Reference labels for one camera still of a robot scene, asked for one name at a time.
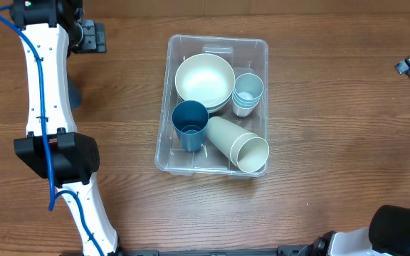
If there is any dark blue tall cup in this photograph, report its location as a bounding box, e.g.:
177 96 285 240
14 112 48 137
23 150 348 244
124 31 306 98
67 75 82 110
172 100 209 152

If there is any cream bowl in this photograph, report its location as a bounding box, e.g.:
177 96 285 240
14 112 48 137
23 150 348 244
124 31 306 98
206 97 230 114
174 53 235 106

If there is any light blue small cup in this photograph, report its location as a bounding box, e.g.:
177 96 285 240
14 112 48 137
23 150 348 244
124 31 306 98
232 92 260 107

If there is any grey small cup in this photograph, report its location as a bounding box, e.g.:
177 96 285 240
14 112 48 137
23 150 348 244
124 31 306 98
233 73 264 102

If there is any mint green small cup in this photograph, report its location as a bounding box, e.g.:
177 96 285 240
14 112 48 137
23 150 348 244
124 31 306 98
232 97 259 109

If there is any pink small cup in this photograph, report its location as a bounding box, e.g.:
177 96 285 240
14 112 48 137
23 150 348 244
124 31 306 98
232 104 255 117

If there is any cream tall cup front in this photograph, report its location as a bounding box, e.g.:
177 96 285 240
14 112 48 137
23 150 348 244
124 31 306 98
206 117 259 166

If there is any cream tall cup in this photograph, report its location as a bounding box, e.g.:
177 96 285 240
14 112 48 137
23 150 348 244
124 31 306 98
206 117 259 166
230 133 270 173

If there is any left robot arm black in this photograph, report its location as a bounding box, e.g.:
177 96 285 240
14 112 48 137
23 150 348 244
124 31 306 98
8 0 120 255

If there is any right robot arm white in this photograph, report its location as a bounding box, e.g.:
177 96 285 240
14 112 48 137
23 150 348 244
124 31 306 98
298 56 410 256

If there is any clear plastic storage container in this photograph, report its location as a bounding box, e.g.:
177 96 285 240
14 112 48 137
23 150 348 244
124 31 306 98
155 35 268 178

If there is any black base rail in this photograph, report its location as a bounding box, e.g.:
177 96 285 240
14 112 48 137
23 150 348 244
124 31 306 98
117 244 327 256

